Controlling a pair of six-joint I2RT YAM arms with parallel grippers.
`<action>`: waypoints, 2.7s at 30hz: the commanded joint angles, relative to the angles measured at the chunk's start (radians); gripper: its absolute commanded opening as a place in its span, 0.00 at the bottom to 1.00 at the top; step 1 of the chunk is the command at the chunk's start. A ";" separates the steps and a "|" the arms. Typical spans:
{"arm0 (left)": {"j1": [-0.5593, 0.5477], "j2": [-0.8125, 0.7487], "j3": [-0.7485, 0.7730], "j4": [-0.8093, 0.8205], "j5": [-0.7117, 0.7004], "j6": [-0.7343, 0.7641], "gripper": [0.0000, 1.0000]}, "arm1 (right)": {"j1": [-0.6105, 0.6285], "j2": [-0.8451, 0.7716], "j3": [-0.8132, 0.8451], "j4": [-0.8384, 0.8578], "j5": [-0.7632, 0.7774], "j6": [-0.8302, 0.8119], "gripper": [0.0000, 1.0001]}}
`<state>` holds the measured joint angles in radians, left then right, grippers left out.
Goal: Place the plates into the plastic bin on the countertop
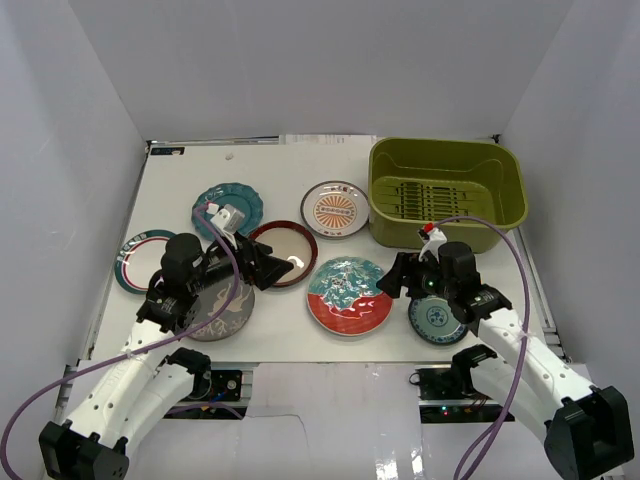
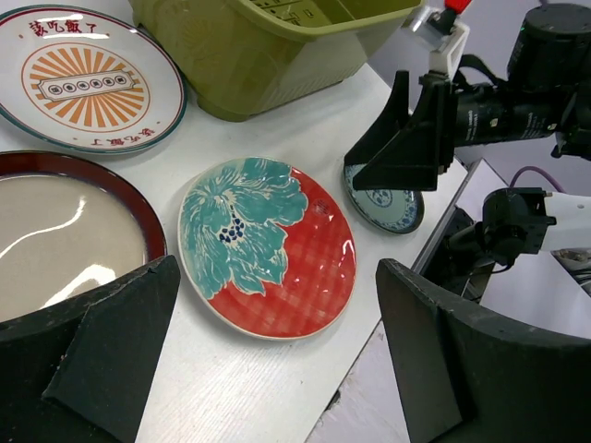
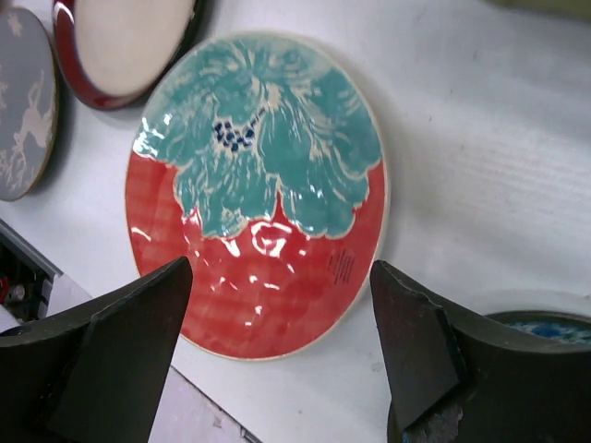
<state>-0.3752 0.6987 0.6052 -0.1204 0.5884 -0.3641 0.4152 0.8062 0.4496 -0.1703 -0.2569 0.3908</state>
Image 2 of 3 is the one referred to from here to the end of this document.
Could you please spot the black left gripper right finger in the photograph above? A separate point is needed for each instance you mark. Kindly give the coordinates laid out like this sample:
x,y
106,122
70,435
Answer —
x,y
468,374

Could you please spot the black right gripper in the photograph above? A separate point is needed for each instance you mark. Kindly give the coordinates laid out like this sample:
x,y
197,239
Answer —
x,y
546,93

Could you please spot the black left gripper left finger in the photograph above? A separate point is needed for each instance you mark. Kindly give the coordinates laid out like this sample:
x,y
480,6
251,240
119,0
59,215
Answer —
x,y
81,370

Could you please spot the small blue white dish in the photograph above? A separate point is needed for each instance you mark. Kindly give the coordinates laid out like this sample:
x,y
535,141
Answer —
x,y
394,211

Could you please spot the beige plate dark red rim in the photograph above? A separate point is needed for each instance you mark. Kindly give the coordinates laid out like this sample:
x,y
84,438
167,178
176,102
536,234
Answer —
x,y
68,226

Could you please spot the red teal floral plate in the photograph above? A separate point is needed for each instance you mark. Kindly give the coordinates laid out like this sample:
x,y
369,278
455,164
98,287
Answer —
x,y
266,248

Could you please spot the white plate orange sunburst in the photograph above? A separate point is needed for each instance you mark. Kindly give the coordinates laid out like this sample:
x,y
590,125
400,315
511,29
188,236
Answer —
x,y
86,81

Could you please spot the olive green plastic bin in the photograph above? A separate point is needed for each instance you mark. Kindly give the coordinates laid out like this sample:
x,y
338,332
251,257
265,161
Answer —
x,y
245,58

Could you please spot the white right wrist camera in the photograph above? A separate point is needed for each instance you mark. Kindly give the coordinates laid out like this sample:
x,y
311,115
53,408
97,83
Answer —
x,y
442,32

